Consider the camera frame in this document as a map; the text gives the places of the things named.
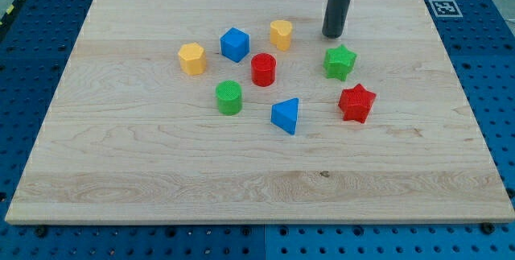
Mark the blue triangle block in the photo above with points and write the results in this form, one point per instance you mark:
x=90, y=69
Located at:
x=285, y=115

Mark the green cylinder block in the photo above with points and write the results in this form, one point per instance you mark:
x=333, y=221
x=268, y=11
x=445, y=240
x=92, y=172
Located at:
x=229, y=97

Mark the red cylinder block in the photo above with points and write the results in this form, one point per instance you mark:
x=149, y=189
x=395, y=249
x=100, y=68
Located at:
x=263, y=67

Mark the blue cube block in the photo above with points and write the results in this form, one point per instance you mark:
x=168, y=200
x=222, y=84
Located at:
x=234, y=44

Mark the light wooden board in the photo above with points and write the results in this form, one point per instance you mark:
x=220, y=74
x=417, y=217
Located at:
x=131, y=139

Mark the yellow hexagon block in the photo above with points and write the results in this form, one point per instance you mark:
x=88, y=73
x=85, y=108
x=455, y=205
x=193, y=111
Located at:
x=192, y=59

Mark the yellow heart block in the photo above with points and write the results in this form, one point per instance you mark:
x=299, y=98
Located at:
x=281, y=33

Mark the green star block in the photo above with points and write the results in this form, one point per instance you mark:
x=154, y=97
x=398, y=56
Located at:
x=338, y=62

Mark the red star block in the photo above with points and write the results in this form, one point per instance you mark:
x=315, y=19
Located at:
x=356, y=103

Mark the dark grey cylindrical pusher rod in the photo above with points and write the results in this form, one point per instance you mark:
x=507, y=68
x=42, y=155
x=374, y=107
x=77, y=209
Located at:
x=335, y=17

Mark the white fiducial marker tag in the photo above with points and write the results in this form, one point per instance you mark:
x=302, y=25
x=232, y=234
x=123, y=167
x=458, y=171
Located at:
x=445, y=9

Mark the yellow black hazard tape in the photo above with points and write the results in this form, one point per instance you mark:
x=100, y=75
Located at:
x=11, y=12

